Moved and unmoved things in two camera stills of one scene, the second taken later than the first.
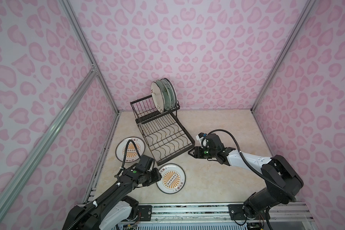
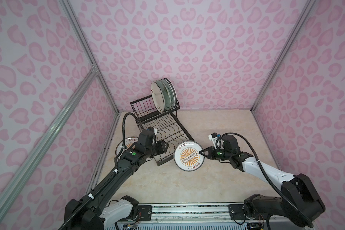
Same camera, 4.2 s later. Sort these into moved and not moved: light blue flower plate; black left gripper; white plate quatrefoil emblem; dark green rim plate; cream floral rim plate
Moved: black left gripper
Not moved: dark green rim plate; light blue flower plate; cream floral rim plate; white plate quatrefoil emblem
